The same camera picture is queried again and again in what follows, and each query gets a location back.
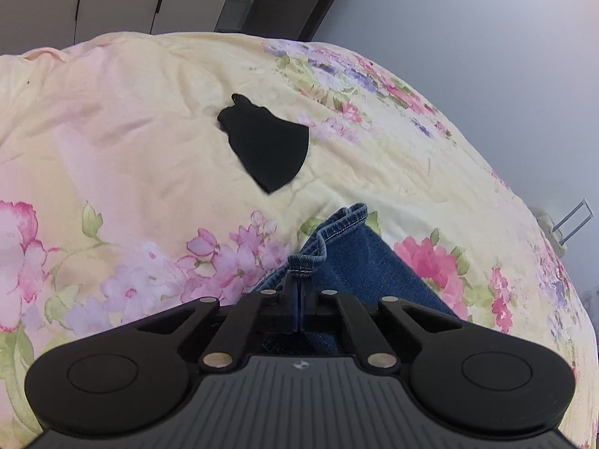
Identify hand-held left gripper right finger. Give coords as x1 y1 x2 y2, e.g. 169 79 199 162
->
299 280 462 370

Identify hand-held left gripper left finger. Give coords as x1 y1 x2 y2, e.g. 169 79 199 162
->
133 277 299 371

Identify blue denim pants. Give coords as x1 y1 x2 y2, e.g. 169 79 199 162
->
255 203 460 357

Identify black cloth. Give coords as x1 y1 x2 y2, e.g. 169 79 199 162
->
216 94 311 194

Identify floral yellow blanket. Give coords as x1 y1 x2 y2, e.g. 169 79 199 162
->
0 31 599 449

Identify grey metal rack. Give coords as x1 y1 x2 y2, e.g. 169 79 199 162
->
551 199 592 247

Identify dark door frame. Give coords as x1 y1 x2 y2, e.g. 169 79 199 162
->
215 0 362 42

